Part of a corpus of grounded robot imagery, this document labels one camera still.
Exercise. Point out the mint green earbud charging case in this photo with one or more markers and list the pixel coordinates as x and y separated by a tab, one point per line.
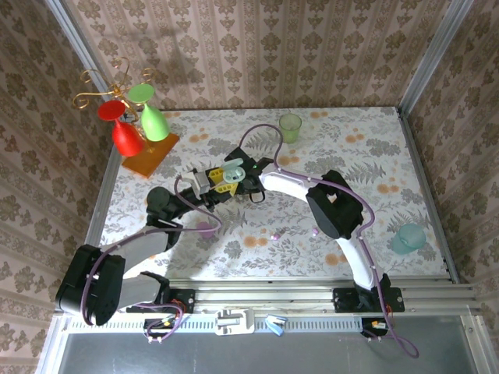
232	177

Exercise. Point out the pink earbud charging case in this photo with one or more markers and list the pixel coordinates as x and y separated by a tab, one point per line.
205	230

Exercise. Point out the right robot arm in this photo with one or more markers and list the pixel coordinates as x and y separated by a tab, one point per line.
288	187

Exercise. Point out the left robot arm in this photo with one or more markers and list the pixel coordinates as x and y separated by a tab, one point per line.
144	243

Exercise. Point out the green plastic cup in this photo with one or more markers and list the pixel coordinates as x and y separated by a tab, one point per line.
290	130

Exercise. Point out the red plastic wine glass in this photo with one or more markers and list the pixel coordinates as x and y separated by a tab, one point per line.
126	138

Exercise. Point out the green plastic wine glass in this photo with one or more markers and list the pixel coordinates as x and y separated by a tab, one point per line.
154	122

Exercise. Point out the floral patterned tablecloth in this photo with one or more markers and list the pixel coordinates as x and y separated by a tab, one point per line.
351	175

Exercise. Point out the white plastic clamp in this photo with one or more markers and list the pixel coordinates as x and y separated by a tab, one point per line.
234	321

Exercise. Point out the blue clip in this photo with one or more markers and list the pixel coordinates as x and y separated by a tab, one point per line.
274	325

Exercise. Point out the blue plastic cup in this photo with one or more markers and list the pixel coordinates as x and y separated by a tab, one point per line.
409	237

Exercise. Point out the grey metal sheet panel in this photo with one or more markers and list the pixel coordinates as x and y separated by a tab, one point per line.
273	354

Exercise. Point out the aluminium table edge rail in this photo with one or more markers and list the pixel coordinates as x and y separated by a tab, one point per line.
102	198
429	195

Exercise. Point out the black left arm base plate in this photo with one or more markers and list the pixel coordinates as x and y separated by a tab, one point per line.
186	302

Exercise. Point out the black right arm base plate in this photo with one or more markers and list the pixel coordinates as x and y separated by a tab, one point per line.
343	302

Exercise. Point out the aluminium frame post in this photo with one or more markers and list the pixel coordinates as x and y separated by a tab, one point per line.
440	54
78	43

